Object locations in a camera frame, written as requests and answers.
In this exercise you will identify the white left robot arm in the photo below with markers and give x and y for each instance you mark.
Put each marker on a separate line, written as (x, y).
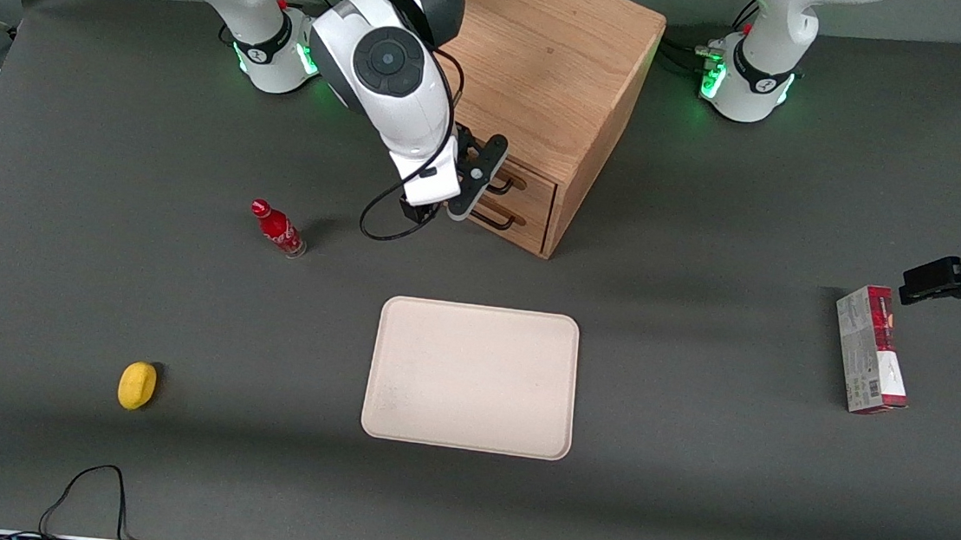
(759, 68)

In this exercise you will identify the wooden drawer with small front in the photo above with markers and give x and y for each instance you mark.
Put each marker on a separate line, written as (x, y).
(527, 232)

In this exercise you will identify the cream rectangular plastic tray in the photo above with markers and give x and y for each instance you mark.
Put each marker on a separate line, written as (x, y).
(471, 378)

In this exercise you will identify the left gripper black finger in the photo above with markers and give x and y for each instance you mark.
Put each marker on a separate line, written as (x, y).
(936, 279)

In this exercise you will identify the wooden drawer cabinet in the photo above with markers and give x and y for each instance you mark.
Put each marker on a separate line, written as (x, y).
(542, 58)

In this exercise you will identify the red plaid cardboard box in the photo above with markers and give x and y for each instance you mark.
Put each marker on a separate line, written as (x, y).
(864, 356)

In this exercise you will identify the yellow lemon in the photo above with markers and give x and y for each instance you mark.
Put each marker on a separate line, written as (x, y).
(136, 385)

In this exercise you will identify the red soda bottle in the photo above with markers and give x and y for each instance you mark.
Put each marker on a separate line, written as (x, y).
(280, 229)

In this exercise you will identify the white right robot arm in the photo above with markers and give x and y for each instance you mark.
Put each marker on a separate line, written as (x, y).
(394, 62)

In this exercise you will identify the wooden drawer with large front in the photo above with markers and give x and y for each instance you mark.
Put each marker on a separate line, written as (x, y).
(535, 192)

